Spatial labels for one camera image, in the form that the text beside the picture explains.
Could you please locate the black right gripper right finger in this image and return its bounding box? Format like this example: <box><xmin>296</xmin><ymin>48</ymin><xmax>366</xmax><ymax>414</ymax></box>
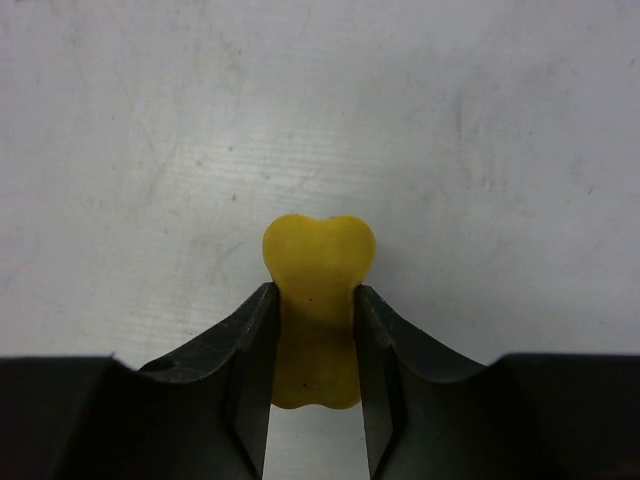
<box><xmin>355</xmin><ymin>286</ymin><xmax>639</xmax><ymax>479</ymax></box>

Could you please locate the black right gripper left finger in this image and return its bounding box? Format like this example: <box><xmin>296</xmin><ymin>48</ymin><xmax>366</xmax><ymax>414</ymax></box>
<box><xmin>1</xmin><ymin>283</ymin><xmax>278</xmax><ymax>479</ymax></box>

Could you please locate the yellow bone-shaped eraser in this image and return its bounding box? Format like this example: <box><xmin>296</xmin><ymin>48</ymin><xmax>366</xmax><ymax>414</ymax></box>
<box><xmin>262</xmin><ymin>214</ymin><xmax>376</xmax><ymax>410</ymax></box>

